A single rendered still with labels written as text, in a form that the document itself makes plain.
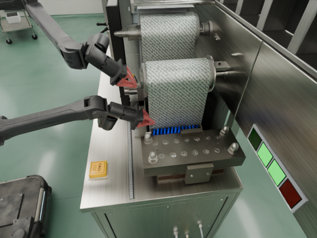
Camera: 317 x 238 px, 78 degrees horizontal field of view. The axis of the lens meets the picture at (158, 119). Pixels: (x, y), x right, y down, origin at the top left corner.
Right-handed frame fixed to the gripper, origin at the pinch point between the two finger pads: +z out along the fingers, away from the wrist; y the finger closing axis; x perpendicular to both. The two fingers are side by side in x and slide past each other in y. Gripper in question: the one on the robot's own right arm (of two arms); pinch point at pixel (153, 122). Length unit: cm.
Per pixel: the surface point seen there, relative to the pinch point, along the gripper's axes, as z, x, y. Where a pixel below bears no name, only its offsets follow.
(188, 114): 12.0, 10.2, 0.3
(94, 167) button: -16.2, -26.0, 9.7
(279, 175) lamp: 19.8, 25.6, 37.2
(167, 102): 0.0, 12.1, 0.3
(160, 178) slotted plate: 7.7, -11.9, 18.8
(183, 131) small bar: 11.6, 4.3, 5.5
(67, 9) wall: -104, -164, -556
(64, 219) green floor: -9, -129, -8
